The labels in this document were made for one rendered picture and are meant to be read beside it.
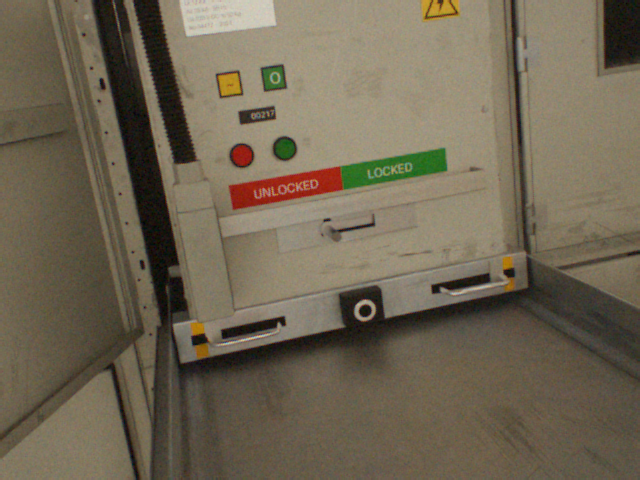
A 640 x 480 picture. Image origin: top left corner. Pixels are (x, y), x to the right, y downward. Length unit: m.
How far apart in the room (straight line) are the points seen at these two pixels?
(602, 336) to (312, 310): 0.39
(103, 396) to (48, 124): 0.47
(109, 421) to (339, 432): 0.56
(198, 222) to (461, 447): 0.39
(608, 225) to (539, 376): 0.59
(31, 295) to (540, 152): 0.88
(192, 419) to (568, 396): 0.44
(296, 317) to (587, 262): 0.66
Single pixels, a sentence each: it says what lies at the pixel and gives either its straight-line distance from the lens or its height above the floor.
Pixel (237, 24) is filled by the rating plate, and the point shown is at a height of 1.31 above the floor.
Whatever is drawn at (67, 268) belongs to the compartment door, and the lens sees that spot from 1.07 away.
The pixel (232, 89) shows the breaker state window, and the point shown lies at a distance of 0.91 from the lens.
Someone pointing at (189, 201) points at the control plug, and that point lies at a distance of 0.81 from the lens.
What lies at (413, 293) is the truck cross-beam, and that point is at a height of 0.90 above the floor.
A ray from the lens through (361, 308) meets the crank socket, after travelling 0.96.
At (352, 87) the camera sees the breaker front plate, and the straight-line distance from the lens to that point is 0.94.
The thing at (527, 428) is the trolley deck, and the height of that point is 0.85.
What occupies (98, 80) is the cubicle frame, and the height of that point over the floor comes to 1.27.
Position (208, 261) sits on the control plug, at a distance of 0.82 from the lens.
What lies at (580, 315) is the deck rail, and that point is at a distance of 0.99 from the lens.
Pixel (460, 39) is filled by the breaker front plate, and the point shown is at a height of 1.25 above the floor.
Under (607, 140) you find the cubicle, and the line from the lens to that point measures 1.36.
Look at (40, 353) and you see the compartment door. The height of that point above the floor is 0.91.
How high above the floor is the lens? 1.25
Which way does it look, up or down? 15 degrees down
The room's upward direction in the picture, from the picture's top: 8 degrees counter-clockwise
